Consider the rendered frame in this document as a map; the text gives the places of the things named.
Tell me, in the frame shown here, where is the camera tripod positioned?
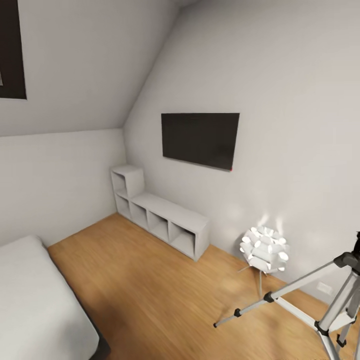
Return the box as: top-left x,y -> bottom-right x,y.
213,231 -> 360,360

